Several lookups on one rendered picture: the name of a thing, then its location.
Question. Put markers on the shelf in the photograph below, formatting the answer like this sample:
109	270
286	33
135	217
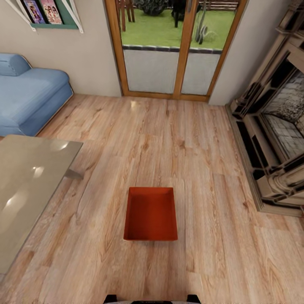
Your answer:
67	10

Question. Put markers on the coffee table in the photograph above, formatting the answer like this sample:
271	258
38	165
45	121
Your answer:
31	170

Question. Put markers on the storage box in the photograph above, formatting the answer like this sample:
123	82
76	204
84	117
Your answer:
150	214

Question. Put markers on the wood fireplace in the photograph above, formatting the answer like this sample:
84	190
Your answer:
268	121

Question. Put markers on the door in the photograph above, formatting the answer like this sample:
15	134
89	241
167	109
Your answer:
171	49

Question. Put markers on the picture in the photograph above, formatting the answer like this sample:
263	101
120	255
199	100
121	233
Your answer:
51	11
34	11

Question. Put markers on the sofa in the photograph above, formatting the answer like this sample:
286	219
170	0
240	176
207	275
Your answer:
29	97

